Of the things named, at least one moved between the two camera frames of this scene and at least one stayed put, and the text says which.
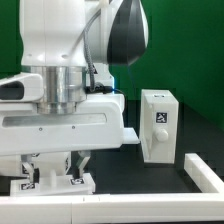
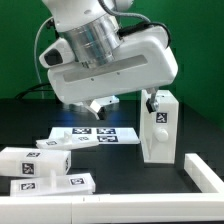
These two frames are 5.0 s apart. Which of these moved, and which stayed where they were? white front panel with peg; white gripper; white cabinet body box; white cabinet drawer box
Moved: white gripper
Stayed: white cabinet body box; white cabinet drawer box; white front panel with peg
